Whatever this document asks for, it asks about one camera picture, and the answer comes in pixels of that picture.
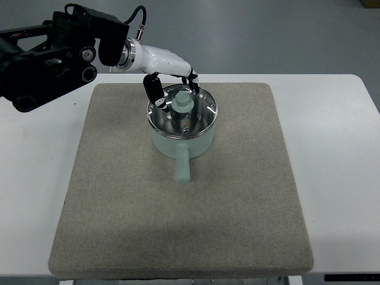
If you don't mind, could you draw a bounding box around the grey felt mat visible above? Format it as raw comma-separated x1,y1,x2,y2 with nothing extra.
48,83,314,280

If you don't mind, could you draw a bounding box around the brown cardboard box corner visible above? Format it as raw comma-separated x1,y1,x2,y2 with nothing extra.
361,0,380,8

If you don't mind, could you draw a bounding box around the black table control panel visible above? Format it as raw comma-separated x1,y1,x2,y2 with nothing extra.
324,273,380,282

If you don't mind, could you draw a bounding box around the mint green saucepan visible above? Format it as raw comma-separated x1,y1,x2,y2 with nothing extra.
149,122,216,185

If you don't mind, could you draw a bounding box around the glass lid with green knob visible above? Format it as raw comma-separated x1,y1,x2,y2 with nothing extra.
147,84,218,140

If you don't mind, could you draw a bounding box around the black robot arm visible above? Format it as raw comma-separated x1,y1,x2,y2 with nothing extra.
1,4,147,112

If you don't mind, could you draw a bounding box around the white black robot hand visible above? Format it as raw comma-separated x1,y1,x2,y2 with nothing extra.
116,38,200,113

